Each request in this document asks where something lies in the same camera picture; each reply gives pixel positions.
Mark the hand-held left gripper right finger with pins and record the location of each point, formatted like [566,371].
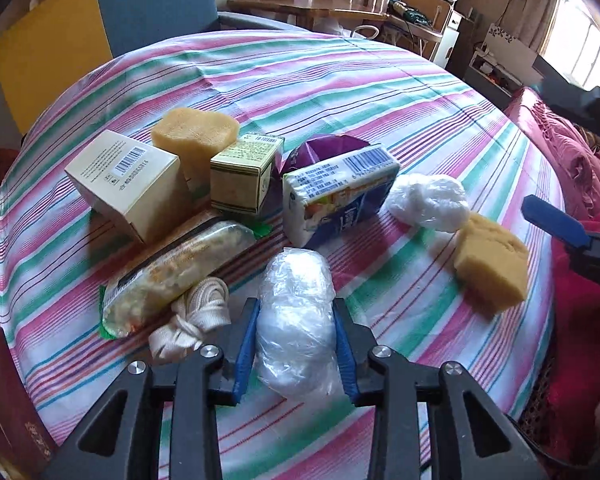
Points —
[343,352]

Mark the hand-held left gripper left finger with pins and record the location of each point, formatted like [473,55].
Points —
[245,352]

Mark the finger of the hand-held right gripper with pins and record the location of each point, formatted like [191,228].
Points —
[552,220]
[580,97]

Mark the clear plastic bag bundle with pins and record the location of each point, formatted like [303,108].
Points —
[296,322]

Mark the yellow sponge block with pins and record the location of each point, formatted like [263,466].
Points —
[490,262]

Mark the green-edged snack packet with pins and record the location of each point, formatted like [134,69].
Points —
[170,272]

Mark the white plastic bag bundle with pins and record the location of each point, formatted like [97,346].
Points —
[427,202]

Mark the blue white tissue pack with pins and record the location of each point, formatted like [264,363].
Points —
[337,195]

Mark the small cream green carton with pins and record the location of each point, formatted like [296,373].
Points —
[245,175]

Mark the purple foil packet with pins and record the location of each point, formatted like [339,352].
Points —
[320,152]

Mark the cream box with barcode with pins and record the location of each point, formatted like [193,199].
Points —
[127,182]

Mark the large lobed yellow sponge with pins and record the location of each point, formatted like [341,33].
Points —
[195,137]

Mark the window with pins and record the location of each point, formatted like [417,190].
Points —
[585,45]

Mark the white low cabinet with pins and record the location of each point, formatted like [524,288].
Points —
[500,60]

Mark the red blanket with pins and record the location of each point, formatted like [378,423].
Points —
[580,310]

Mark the wooden folding chair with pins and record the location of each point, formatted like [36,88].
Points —
[420,20]

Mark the dark red box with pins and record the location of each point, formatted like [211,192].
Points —
[10,400]

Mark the wooden desk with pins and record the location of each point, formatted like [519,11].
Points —
[305,7]

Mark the grey yellow blue chair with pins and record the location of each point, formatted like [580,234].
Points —
[90,25]

